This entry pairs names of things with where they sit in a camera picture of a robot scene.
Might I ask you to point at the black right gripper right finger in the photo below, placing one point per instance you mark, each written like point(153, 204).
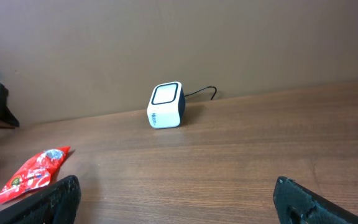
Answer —
point(296, 204)

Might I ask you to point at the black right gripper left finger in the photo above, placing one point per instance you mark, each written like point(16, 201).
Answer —
point(58, 203)

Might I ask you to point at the white barcode scanner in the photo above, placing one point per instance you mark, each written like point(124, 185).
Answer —
point(166, 106)

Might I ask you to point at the red snack bag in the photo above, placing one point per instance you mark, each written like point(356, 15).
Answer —
point(34, 174)

